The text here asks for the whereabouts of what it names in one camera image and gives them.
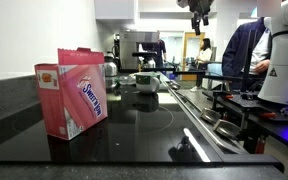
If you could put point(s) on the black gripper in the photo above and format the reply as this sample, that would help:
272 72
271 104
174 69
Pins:
199 5

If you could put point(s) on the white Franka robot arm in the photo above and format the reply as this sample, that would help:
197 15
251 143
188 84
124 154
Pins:
284 66

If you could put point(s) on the silver stove knob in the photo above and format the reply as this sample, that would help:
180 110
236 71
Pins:
226 128
177 87
173 83
210 116

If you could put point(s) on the white ceramic mug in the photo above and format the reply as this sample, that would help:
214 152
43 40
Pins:
148 86

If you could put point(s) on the black glass cooktop stove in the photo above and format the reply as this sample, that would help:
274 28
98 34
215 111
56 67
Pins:
134 133

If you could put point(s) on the yellow door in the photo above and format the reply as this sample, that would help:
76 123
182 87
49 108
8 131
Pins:
186 50

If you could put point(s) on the person in white shirt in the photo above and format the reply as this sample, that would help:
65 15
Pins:
204 55

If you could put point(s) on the person in navy jacket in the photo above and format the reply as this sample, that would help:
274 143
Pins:
237 53

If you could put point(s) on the light blue chair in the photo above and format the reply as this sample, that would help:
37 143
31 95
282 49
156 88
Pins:
214 69

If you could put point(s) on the person in dark clothes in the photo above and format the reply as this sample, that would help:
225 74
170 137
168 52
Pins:
160 50

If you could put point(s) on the stainless steel coffee machine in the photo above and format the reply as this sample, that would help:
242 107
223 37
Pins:
132 50

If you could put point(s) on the orange black clamp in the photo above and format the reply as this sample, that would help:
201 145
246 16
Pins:
267 115
229 97
260 145

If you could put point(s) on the stainless steel kettle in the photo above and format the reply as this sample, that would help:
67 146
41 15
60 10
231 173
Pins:
110 66

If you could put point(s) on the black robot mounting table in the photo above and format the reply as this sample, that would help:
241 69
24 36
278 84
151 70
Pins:
284 130

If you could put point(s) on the pink Sweet'N Low box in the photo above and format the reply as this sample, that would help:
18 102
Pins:
70 100

